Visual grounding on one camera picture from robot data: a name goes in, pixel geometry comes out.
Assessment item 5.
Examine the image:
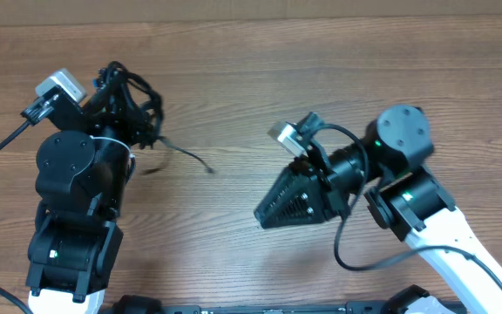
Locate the black USB-A cable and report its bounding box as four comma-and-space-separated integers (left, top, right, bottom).
87, 60, 165, 149

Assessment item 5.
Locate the black USB-C cable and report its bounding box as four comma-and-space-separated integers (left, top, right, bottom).
137, 134, 216, 176

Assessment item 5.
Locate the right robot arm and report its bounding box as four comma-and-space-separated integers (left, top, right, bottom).
254, 104, 502, 313

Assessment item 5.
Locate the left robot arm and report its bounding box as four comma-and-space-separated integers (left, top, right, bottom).
23, 94, 139, 313

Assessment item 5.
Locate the right camera cable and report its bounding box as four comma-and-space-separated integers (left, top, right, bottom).
315, 123, 502, 314

